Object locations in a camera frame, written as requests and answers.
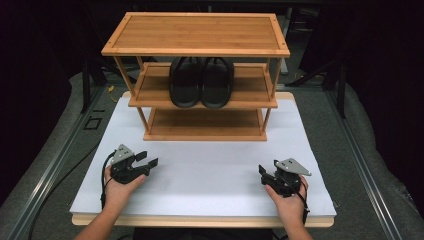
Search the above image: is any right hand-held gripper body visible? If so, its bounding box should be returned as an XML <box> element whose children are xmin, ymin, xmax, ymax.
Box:
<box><xmin>266</xmin><ymin>157</ymin><xmax>313</xmax><ymax>198</ymax></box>

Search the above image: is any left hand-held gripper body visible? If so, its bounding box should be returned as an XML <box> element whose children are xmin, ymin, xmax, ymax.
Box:
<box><xmin>109</xmin><ymin>143</ymin><xmax>150</xmax><ymax>185</ymax></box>

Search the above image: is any black slipper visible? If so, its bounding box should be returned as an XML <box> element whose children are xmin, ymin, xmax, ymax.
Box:
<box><xmin>168</xmin><ymin>56</ymin><xmax>203</xmax><ymax>109</ymax></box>
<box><xmin>200</xmin><ymin>56</ymin><xmax>235</xmax><ymax>110</ymax></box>

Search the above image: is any wooden shoe rack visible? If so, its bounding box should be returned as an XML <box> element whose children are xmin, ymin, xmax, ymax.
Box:
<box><xmin>101</xmin><ymin>12</ymin><xmax>291</xmax><ymax>142</ymax></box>

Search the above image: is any person's left hand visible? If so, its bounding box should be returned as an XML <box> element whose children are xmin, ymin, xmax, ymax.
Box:
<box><xmin>103</xmin><ymin>165</ymin><xmax>148</xmax><ymax>210</ymax></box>

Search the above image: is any person's right hand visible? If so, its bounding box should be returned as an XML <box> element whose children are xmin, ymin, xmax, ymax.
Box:
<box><xmin>264</xmin><ymin>175</ymin><xmax>310</xmax><ymax>228</ymax></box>

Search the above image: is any white table cover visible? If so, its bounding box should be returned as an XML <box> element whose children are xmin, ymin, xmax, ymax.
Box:
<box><xmin>69</xmin><ymin>95</ymin><xmax>338</xmax><ymax>218</ymax></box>

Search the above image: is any person's dark clothing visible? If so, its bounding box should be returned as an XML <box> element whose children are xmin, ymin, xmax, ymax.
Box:
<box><xmin>132</xmin><ymin>227</ymin><xmax>275</xmax><ymax>240</ymax></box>

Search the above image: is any black metal stand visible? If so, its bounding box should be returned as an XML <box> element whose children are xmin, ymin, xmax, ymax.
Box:
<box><xmin>286</xmin><ymin>56</ymin><xmax>348</xmax><ymax>119</ymax></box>
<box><xmin>81</xmin><ymin>56</ymin><xmax>108</xmax><ymax>114</ymax></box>

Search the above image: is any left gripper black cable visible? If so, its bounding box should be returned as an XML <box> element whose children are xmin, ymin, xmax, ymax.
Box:
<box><xmin>99</xmin><ymin>150</ymin><xmax>117</xmax><ymax>210</ymax></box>

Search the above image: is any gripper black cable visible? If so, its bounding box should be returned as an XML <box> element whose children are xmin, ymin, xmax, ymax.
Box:
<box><xmin>99</xmin><ymin>150</ymin><xmax>117</xmax><ymax>210</ymax></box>
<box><xmin>293</xmin><ymin>178</ymin><xmax>312</xmax><ymax>225</ymax></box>

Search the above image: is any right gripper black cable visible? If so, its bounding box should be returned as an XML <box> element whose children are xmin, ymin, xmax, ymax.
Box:
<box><xmin>293</xmin><ymin>178</ymin><xmax>312</xmax><ymax>225</ymax></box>

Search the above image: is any black floor cable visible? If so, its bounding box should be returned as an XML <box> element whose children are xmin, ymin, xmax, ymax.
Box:
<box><xmin>27</xmin><ymin>142</ymin><xmax>101</xmax><ymax>240</ymax></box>

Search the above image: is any metal floor rail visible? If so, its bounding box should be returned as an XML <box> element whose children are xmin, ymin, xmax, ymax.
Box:
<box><xmin>324</xmin><ymin>89</ymin><xmax>404</xmax><ymax>240</ymax></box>
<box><xmin>6</xmin><ymin>87</ymin><xmax>108</xmax><ymax>240</ymax></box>

